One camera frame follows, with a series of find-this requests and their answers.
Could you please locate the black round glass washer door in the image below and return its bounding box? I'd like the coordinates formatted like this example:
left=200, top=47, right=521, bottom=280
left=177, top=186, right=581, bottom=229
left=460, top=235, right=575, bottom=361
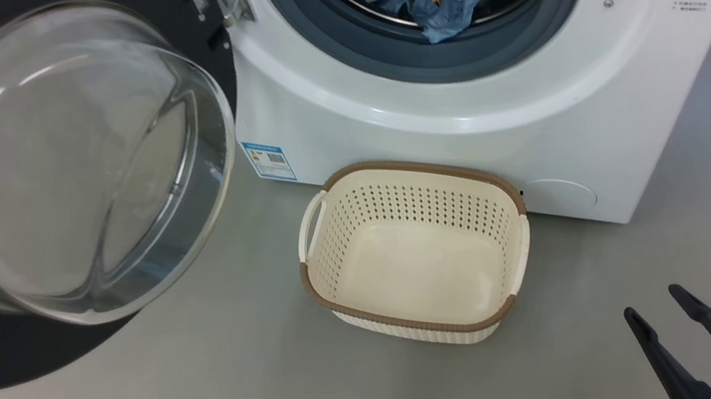
left=0, top=0, right=283, bottom=390

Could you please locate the round white filter cover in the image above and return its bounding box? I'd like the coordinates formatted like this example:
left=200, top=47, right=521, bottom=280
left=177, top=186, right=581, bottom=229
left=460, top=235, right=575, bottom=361
left=522, top=171, right=600, bottom=224

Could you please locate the metal door hinge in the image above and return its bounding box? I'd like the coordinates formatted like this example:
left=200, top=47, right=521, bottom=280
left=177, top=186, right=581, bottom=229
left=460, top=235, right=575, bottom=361
left=181, top=0, right=261, bottom=54

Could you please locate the cream perforated laundry basket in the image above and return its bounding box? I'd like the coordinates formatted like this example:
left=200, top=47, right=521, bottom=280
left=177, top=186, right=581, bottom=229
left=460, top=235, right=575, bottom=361
left=284, top=137, right=548, bottom=370

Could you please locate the white front-load washing machine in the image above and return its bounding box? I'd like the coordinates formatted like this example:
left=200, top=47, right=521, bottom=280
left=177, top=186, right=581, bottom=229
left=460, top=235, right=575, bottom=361
left=212, top=0, right=711, bottom=286

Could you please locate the blue energy label sticker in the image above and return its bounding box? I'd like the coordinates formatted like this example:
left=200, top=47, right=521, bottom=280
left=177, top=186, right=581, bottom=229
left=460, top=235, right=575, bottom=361
left=240, top=133, right=298, bottom=189

